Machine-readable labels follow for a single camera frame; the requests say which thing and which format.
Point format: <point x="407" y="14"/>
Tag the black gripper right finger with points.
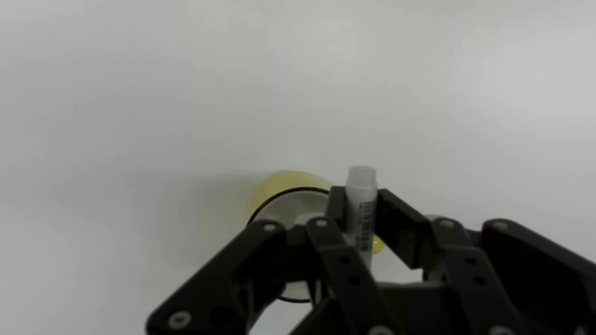
<point x="497" y="280"/>

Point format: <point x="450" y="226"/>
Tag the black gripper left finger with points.
<point x="336" y="272"/>

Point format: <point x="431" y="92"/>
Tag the white marker with blue cap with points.
<point x="361" y="198"/>

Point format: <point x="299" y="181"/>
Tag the yellow mug with dark rim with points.
<point x="290" y="187"/>

